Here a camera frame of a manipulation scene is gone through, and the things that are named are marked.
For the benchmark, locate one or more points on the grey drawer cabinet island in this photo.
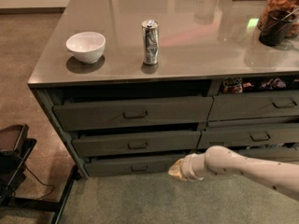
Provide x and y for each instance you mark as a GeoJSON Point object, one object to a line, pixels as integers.
{"type": "Point", "coordinates": [201, 43]}

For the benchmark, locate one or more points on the silver drink can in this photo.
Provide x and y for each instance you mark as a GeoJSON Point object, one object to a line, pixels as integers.
{"type": "Point", "coordinates": [150, 32]}

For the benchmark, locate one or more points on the black stand frame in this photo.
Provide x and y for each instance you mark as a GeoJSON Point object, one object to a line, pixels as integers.
{"type": "Point", "coordinates": [15, 148]}

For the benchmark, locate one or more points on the snack packets in drawer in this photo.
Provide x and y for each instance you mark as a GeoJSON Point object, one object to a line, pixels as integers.
{"type": "Point", "coordinates": [254, 84]}

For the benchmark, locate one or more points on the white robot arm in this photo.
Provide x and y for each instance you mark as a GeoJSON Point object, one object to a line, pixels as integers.
{"type": "Point", "coordinates": [279, 176]}

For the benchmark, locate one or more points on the grey drawer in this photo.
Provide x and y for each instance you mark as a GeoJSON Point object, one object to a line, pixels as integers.
{"type": "Point", "coordinates": [130, 143]}
{"type": "Point", "coordinates": [255, 135]}
{"type": "Point", "coordinates": [132, 113]}
{"type": "Point", "coordinates": [286, 154]}
{"type": "Point", "coordinates": [256, 105]}
{"type": "Point", "coordinates": [132, 166]}

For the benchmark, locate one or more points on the white ceramic bowl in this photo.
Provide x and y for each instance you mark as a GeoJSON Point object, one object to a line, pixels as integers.
{"type": "Point", "coordinates": [86, 47]}

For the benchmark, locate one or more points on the glass snack jar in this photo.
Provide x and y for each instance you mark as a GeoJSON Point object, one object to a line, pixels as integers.
{"type": "Point", "coordinates": [286, 5]}

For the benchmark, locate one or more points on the black mesh cup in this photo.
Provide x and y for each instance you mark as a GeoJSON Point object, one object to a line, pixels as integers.
{"type": "Point", "coordinates": [276, 27]}

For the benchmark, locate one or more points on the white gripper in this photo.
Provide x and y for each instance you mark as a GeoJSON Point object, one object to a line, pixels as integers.
{"type": "Point", "coordinates": [187, 170]}

